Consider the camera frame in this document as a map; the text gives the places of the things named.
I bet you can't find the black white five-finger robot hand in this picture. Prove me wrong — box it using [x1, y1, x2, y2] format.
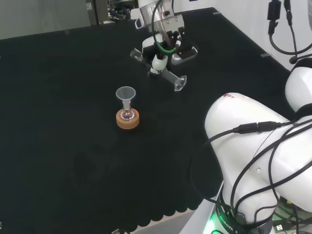
[142, 25, 199, 77]

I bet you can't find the clear glass graduated cylinder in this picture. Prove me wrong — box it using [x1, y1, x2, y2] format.
[130, 48, 188, 92]

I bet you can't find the translucent plastic funnel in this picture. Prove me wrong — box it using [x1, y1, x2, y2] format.
[115, 86, 137, 109]

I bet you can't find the clear round-bottom glass flask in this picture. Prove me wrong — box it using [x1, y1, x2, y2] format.
[120, 102, 135, 121]

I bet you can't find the black bench cloth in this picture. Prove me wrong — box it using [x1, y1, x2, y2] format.
[0, 6, 294, 234]

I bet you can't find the green cable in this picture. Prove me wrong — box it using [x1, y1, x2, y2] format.
[151, 0, 177, 53]

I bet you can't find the round cork ring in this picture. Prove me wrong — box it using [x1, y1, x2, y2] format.
[116, 109, 140, 131]

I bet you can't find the hanging black cable with plugs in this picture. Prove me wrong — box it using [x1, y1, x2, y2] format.
[266, 0, 312, 64]

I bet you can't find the black cable with inline connector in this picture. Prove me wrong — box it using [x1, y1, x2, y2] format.
[204, 120, 312, 147]

